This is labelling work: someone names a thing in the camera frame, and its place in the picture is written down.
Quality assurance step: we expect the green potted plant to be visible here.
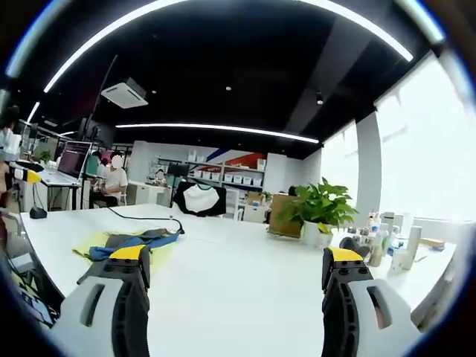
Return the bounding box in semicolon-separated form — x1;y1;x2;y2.
277;176;360;228

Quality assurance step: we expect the black cable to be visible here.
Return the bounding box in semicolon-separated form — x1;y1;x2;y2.
106;206;186;235

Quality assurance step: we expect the black and white shirt on chair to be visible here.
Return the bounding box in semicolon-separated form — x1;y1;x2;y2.
175;181;227;218

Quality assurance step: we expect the white cylindrical bottle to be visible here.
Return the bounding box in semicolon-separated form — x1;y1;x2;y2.
405;225;423;271

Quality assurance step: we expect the group of bottles and cups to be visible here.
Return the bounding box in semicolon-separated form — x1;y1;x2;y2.
340;210;401;268

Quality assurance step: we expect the shelf with white boxes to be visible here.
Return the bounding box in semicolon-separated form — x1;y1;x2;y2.
158;148;268;189

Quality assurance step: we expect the white desk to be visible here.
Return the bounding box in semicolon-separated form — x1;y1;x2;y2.
22;169;85;212

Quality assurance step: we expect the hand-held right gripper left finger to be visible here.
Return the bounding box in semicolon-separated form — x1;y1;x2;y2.
48;245;152;357

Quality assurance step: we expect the brown cardboard box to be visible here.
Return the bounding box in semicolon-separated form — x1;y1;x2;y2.
267;193;304;238

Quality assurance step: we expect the blue and grey garment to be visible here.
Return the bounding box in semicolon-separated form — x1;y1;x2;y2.
89;228;186;264

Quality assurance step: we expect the white cup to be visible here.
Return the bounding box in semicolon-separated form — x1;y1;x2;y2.
389;249;409;271

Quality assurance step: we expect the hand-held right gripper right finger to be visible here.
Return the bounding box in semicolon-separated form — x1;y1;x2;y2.
321;246;423;357

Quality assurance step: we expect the white plant pot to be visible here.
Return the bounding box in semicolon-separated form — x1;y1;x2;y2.
302;219;335;249

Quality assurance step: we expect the ceiling air conditioner unit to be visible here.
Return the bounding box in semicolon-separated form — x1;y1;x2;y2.
100;77;149;109

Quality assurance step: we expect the laptop on stand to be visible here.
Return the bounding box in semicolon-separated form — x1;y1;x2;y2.
56;140;93;182

